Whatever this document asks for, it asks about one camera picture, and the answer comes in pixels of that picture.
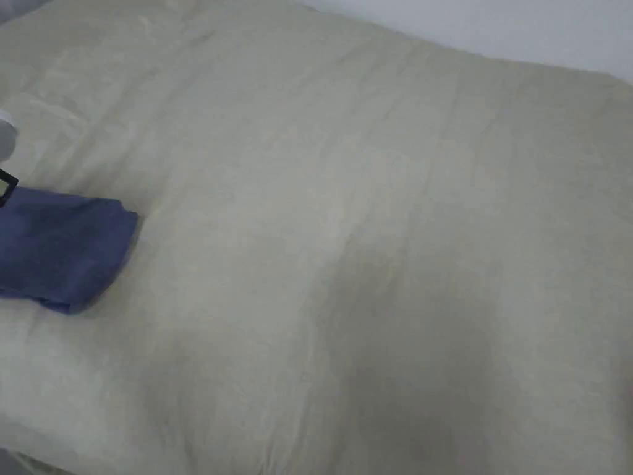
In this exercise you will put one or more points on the dark blue shirt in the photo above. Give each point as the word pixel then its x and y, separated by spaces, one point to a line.
pixel 59 247

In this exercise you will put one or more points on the bed with beige sheet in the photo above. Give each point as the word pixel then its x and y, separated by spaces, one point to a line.
pixel 316 237

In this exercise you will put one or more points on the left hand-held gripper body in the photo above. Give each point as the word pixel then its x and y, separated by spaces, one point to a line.
pixel 6 138

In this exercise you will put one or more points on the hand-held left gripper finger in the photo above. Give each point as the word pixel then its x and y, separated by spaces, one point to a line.
pixel 6 185

